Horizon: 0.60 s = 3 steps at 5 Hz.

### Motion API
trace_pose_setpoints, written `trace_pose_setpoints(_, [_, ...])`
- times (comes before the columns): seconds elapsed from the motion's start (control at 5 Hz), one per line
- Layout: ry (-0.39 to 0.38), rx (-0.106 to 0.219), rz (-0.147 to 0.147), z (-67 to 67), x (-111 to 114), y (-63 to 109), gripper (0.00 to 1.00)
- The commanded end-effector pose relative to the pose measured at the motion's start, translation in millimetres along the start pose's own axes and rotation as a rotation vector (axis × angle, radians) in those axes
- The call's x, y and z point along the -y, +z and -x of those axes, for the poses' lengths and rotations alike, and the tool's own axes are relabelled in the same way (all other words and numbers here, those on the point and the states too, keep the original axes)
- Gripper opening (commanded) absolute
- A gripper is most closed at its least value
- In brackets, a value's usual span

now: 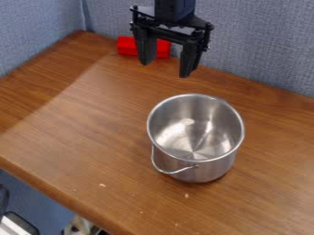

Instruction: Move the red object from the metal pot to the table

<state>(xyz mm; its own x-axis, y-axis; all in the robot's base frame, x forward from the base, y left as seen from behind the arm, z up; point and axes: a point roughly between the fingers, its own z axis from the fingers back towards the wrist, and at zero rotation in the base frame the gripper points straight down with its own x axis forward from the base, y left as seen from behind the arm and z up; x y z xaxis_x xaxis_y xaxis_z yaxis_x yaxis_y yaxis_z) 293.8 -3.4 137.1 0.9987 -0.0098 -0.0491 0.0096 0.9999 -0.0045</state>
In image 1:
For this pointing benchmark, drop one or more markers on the red block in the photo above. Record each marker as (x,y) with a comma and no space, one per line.
(125,47)

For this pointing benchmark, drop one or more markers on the dark grey white device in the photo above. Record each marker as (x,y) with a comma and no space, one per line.
(14,225)

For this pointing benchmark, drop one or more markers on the white object under table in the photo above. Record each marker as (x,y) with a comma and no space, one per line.
(80,226)

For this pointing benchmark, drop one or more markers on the metal pot with handle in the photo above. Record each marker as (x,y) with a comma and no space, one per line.
(196,132)

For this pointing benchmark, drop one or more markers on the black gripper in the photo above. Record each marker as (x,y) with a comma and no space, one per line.
(172,13)

